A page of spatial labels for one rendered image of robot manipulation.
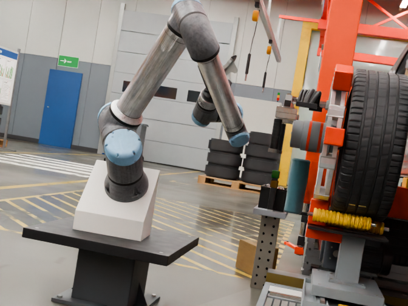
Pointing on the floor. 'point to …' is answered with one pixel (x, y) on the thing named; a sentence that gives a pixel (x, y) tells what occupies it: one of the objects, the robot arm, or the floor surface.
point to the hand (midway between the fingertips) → (221, 58)
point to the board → (8, 82)
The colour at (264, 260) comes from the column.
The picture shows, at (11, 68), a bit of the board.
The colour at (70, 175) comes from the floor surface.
